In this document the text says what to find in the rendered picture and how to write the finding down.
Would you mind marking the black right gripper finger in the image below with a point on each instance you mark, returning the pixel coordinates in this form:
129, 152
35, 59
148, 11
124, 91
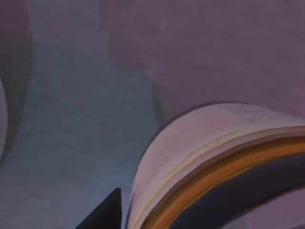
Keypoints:
104, 213

